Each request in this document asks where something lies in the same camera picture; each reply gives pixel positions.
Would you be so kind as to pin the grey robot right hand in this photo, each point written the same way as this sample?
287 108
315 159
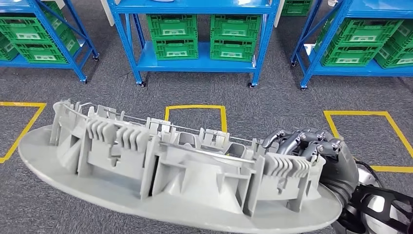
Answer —
338 168

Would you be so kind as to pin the grey plastic wheel hubcap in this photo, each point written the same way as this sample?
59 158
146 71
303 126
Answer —
161 181

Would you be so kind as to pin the blue metal shelf rack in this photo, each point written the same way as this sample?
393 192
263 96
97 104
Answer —
355 71
38 65
193 64

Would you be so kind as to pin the yellow floor tape square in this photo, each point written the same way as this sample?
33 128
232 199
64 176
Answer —
193 107
22 104

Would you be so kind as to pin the white table leg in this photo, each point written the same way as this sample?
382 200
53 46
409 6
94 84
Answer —
105 11
280 17

